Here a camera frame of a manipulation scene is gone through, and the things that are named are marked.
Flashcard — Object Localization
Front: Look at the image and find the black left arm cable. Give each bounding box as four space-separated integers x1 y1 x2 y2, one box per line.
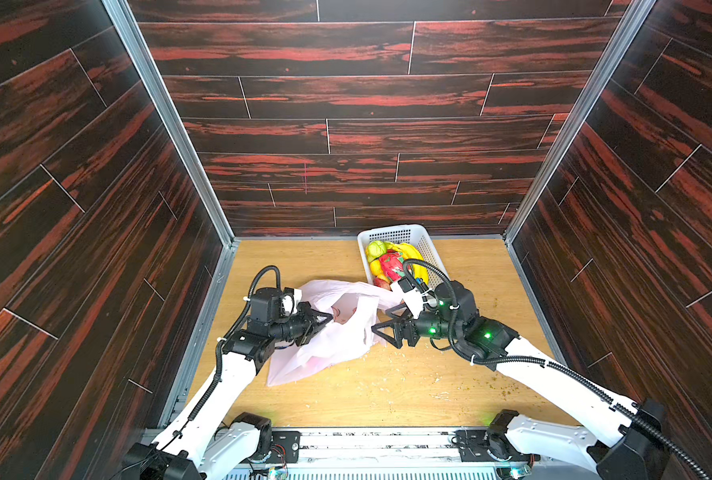
151 265 282 445

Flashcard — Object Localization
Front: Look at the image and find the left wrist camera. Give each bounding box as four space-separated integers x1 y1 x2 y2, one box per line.
247 287 302 330

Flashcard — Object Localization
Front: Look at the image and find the light green fake fruit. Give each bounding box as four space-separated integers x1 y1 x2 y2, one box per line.
365 240 388 263

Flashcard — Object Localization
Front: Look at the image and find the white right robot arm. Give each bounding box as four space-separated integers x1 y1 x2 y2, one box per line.
372 280 671 479

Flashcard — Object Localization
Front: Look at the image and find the red fake strawberry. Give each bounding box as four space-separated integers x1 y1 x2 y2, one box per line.
373 277 391 290

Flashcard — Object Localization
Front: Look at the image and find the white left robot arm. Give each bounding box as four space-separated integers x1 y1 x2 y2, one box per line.
112 296 333 479

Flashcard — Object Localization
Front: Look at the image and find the red green fake dragon fruit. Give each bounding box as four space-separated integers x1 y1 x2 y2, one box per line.
378 251 405 282

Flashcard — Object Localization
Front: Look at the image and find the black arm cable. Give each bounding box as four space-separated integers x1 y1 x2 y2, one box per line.
402 258 712 480
151 265 282 445

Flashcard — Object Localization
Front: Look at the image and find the yellow fake banana bunch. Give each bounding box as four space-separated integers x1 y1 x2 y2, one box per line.
388 243 430 284

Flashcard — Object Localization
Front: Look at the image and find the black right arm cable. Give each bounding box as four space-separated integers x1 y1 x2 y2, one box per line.
402 258 712 480

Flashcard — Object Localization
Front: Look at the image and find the white perforated plastic basket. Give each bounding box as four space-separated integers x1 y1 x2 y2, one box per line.
357 224 447 286

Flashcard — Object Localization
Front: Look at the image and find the metal base rail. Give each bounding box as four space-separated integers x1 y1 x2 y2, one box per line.
225 420 599 479

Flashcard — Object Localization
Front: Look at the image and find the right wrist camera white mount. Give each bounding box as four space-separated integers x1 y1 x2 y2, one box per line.
391 277 436 319

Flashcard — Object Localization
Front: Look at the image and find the pink plastic bag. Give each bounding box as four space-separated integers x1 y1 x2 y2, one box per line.
267 280 401 387

